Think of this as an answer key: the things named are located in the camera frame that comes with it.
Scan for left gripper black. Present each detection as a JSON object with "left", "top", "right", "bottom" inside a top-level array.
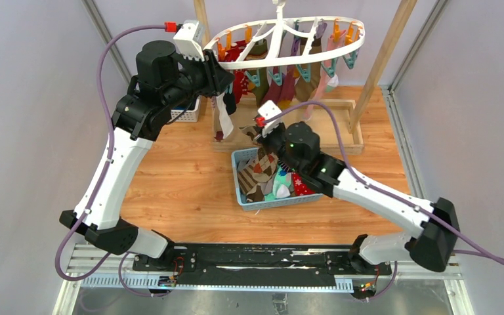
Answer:
[{"left": 163, "top": 47, "right": 236, "bottom": 109}]

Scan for brown striped sock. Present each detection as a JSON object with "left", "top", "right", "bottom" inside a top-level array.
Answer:
[{"left": 237, "top": 167, "right": 269, "bottom": 199}]

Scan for white oval clip hanger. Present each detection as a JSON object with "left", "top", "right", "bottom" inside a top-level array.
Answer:
[{"left": 205, "top": 1, "right": 366, "bottom": 72}]

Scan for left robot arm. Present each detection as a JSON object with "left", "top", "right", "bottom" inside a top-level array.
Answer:
[{"left": 59, "top": 40, "right": 234, "bottom": 271}]

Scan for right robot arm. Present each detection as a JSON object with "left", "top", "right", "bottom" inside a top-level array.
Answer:
[{"left": 254, "top": 122, "right": 459, "bottom": 274}]

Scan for red hanging sock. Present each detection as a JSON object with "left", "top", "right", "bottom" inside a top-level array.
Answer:
[{"left": 223, "top": 41, "right": 253, "bottom": 104}]

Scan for black hanging sock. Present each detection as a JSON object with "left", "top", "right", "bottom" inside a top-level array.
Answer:
[{"left": 222, "top": 87, "right": 237, "bottom": 116}]

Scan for teal white sock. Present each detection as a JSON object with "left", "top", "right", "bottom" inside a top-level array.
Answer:
[{"left": 263, "top": 166, "right": 293, "bottom": 201}]

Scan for olive striped hanging sock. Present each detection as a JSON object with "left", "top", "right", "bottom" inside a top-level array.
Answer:
[{"left": 246, "top": 39, "right": 270, "bottom": 108}]

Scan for maroon purple hanging sock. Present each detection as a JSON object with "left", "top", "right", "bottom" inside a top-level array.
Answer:
[{"left": 264, "top": 37, "right": 303, "bottom": 110}]

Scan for white plastic basket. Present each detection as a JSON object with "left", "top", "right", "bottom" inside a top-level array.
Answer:
[{"left": 171, "top": 98, "right": 201, "bottom": 123}]

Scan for white hanging sock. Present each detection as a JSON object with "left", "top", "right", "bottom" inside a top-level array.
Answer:
[{"left": 215, "top": 93, "right": 234, "bottom": 140}]

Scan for red christmas sock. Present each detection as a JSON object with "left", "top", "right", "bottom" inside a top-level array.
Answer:
[{"left": 291, "top": 173, "right": 315, "bottom": 196}]

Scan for brown hanging sock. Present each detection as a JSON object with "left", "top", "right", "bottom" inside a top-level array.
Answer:
[{"left": 295, "top": 38, "right": 322, "bottom": 102}]

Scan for blue sock basket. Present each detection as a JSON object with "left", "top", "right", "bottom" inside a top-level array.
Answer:
[{"left": 231, "top": 148, "right": 321, "bottom": 211}]

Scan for pink hanging sock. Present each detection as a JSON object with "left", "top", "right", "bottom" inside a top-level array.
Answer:
[{"left": 303, "top": 30, "right": 346, "bottom": 121}]

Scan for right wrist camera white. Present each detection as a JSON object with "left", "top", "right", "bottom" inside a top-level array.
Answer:
[{"left": 255, "top": 100, "right": 282, "bottom": 138}]

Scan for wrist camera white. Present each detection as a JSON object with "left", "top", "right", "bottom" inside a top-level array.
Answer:
[
  {"left": 255, "top": 100, "right": 282, "bottom": 138},
  {"left": 173, "top": 20, "right": 204, "bottom": 62}
]

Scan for wooden hanger rack frame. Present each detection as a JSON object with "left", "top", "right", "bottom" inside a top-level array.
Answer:
[{"left": 193, "top": 0, "right": 419, "bottom": 156}]

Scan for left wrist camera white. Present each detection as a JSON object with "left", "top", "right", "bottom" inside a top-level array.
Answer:
[{"left": 173, "top": 20, "right": 204, "bottom": 62}]

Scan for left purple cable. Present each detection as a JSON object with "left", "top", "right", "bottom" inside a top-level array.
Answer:
[{"left": 54, "top": 24, "right": 179, "bottom": 298}]

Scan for purple cable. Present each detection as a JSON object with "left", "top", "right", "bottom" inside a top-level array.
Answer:
[
  {"left": 262, "top": 100, "right": 504, "bottom": 301},
  {"left": 54, "top": 24, "right": 179, "bottom": 298}
]

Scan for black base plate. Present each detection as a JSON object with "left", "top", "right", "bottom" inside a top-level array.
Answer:
[{"left": 132, "top": 243, "right": 392, "bottom": 289}]

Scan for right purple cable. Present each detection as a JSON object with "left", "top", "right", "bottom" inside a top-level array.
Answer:
[{"left": 262, "top": 100, "right": 504, "bottom": 301}]

